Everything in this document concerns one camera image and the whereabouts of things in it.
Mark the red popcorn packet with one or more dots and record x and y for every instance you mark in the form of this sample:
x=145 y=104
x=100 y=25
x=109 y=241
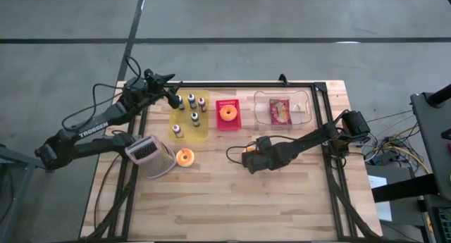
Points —
x=280 y=112

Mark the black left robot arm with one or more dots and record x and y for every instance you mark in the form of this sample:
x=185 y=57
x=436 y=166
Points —
x=93 y=128

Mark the red food colouring bottle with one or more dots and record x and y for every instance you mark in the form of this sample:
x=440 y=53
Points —
x=201 y=104
x=177 y=130

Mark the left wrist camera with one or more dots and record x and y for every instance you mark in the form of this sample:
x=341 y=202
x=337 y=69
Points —
x=149 y=75

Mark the clear plastic bin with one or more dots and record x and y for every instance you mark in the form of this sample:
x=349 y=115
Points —
x=303 y=109

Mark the grey metal stand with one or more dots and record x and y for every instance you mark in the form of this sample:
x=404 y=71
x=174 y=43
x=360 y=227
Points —
x=10 y=165

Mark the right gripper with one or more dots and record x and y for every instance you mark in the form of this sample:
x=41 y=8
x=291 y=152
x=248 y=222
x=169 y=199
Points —
x=260 y=162

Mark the metal box grater pink trim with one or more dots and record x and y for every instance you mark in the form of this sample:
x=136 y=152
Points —
x=151 y=158

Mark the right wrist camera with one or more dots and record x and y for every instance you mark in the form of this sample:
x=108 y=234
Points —
x=264 y=143

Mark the blue food colouring bottle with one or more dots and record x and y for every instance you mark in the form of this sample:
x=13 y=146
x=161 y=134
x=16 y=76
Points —
x=192 y=101

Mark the yellow translucent plastic bin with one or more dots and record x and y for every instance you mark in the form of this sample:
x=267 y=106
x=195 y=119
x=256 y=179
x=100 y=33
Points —
x=186 y=134

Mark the black flat bar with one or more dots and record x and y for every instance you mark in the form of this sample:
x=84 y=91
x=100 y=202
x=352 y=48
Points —
x=405 y=188

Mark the black equipment cart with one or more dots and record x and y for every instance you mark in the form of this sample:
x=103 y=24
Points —
x=430 y=137

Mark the black aluminium table frame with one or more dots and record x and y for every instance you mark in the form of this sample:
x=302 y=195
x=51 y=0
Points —
x=246 y=84

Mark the white paper sheet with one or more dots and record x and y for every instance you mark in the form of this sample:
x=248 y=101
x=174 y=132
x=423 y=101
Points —
x=378 y=197

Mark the black clamp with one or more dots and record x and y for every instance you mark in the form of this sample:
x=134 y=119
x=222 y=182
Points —
x=283 y=80

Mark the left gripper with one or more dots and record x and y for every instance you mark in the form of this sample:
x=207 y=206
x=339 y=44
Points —
x=153 y=88

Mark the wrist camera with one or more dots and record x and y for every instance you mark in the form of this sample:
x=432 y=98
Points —
x=264 y=143
x=149 y=75

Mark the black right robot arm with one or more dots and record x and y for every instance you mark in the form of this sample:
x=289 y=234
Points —
x=317 y=135

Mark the black food colouring bottle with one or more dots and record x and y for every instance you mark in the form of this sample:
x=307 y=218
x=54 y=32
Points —
x=195 y=118
x=180 y=103

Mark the red plastic basket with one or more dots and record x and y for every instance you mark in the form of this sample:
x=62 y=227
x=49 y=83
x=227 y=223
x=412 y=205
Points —
x=229 y=126

